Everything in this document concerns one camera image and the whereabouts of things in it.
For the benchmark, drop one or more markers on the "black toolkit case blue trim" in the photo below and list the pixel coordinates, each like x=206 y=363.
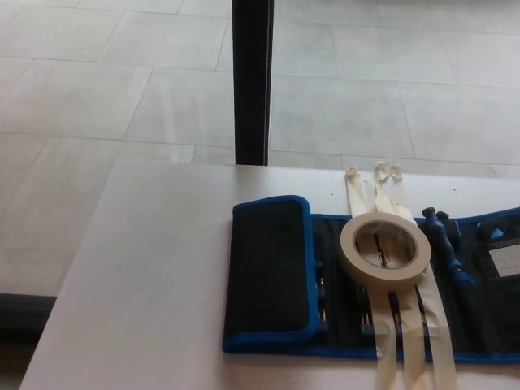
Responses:
x=266 y=260

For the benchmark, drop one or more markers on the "beige masking tape roll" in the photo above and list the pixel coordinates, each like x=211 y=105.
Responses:
x=350 y=260

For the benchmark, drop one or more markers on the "small blue black tool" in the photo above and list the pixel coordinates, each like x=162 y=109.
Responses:
x=450 y=229

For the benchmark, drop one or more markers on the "blue triangular pick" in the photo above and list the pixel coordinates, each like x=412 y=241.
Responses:
x=497 y=234

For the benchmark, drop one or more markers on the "white card in pocket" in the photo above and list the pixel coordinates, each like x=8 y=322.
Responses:
x=505 y=263

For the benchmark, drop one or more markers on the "black vertical post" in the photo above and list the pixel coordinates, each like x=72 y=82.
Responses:
x=250 y=81

